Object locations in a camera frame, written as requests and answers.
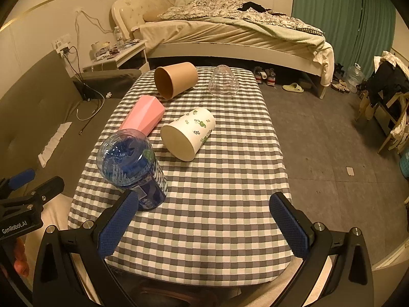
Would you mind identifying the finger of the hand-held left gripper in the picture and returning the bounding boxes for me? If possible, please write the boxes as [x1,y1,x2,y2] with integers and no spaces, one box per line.
[0,168,36,199]
[20,176,65,209]

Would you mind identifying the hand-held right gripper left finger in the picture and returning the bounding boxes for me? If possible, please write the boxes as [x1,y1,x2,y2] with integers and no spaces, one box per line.
[33,189,139,307]

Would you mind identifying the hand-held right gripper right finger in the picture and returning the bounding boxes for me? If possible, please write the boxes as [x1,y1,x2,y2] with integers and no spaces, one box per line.
[269,192,374,307]

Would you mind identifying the blue transparent cup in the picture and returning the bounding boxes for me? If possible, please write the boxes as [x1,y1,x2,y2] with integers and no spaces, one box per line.
[97,129,169,212]

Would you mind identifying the pink faceted cup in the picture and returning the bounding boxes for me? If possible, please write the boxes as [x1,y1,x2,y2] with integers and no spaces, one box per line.
[118,95,166,135]

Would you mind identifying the white floral paper cup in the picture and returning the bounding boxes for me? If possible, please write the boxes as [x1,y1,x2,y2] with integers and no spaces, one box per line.
[160,107,216,162]

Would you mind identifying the clear plastic cup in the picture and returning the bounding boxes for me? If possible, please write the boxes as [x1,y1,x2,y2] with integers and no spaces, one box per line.
[208,64,240,99]

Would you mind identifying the brown paper cup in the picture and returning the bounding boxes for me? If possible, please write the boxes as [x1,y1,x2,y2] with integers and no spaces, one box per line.
[154,62,199,100]

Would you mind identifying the person's left hand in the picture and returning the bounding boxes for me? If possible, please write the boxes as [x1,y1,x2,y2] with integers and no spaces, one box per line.
[13,238,30,277]

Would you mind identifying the cream cloth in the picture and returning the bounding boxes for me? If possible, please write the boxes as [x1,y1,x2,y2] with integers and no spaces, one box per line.
[24,195,107,307]

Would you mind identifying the white ruffled cloth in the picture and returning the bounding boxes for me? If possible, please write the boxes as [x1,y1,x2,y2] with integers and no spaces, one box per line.
[38,122,73,168]

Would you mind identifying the grey sofa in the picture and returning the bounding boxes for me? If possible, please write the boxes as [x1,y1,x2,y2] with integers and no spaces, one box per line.
[0,49,143,199]

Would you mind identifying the grey checkered tablecloth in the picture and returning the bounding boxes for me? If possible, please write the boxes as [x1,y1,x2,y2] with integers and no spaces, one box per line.
[68,67,294,287]

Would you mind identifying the teal basket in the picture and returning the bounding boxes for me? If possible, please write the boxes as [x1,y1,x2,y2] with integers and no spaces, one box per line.
[399,152,409,180]

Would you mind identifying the wooden chair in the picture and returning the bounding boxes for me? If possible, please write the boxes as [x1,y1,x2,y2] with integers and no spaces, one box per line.
[356,90,409,155]

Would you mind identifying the beige sandals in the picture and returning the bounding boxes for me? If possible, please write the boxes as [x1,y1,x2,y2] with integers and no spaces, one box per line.
[331,80,352,94]

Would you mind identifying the white nightstand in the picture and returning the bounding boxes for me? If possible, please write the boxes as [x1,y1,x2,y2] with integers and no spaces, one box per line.
[82,39,151,73]

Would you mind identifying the clear water bottle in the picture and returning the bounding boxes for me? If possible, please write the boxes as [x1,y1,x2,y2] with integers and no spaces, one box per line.
[114,26,125,50]

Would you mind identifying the large clear water jug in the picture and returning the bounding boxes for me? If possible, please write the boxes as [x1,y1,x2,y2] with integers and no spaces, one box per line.
[347,63,365,87]

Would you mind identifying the dark jacket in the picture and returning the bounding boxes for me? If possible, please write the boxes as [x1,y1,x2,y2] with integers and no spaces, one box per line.
[365,60,409,107]

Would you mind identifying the bed with cream headboard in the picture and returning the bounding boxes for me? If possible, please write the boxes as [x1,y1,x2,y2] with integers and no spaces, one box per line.
[111,0,335,100]

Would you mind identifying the cream pillow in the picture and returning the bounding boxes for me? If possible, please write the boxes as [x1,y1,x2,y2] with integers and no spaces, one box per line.
[131,0,175,23]

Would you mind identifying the green curtain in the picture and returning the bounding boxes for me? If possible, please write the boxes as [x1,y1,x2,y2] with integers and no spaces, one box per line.
[292,0,397,81]

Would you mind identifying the floral quilt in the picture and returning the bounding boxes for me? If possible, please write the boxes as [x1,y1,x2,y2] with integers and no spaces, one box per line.
[158,0,325,36]

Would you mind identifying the black clothing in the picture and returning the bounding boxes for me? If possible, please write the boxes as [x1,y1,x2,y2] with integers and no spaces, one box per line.
[241,2,268,12]

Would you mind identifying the black cable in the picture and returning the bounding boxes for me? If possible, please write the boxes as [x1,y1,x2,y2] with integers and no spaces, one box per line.
[63,46,106,135]

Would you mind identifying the white wall power outlet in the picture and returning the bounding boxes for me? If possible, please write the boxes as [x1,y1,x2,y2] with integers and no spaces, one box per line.
[52,34,73,56]

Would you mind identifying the white wall cable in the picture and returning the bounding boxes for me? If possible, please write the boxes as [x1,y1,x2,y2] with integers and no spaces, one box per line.
[75,8,116,39]

